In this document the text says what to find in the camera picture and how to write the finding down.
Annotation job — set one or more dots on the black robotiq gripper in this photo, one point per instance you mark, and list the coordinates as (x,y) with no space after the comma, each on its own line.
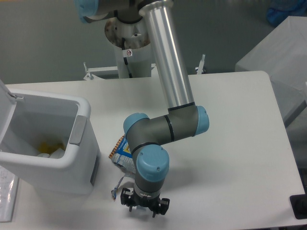
(131,199)

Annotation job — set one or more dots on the white paper sheet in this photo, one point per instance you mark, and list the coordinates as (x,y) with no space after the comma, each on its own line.
(8,191)

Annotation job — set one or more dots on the white plastic trash can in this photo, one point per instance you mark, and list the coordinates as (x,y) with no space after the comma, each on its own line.
(47,140)

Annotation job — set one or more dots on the crushed clear plastic bottle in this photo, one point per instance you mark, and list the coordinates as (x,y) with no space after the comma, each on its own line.
(141,209)

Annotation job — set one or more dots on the white covered side table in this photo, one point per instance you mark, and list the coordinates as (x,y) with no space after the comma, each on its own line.
(283,56)

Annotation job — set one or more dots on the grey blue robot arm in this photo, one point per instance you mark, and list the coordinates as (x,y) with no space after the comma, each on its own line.
(144,135)

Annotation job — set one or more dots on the blue snack wrapper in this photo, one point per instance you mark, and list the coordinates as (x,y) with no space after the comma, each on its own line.
(122,158)

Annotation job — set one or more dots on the yellow white trash in can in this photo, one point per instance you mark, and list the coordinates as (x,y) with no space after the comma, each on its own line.
(52,150)

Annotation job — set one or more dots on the black device at table edge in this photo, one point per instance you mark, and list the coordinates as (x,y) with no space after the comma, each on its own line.
(299,206)

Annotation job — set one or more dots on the blue bag in background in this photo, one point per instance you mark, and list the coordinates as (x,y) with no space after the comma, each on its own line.
(279,10)

